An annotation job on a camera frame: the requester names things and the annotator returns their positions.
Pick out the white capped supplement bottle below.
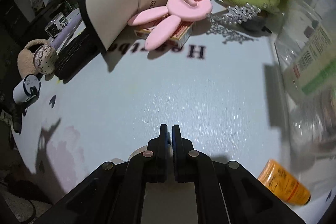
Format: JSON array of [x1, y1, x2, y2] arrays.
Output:
[[127, 146, 149, 162]]

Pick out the orange hand cream tube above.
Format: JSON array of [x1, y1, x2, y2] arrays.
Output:
[[258, 159, 311, 206]]

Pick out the red striped small box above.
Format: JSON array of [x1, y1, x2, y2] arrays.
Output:
[[134, 19, 194, 51]]

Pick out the black winter glove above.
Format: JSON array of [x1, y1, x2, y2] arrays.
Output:
[[54, 30, 100, 82]]

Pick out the white black cylinder device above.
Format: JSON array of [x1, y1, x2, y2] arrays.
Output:
[[13, 74, 41, 105]]

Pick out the patterned fabric ball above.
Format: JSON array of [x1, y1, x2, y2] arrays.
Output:
[[34, 45, 58, 75]]

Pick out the pink bunny hand mirror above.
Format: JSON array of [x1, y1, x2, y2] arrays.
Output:
[[127, 0, 217, 51]]

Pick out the beige fluffy earmuffs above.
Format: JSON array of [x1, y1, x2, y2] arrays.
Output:
[[17, 39, 49, 79]]

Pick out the black white mug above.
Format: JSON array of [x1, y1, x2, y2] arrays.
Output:
[[45, 12, 69, 39]]

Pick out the clear plastic water bottle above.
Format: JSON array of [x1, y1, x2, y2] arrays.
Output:
[[277, 0, 335, 156]]

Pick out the clear plastic storage bin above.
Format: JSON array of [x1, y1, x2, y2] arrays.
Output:
[[270, 0, 336, 188]]

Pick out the purple fabric strap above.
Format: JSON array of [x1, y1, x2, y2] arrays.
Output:
[[51, 13, 83, 49]]

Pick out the silver beaded chain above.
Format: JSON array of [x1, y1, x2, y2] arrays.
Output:
[[205, 2, 263, 45]]

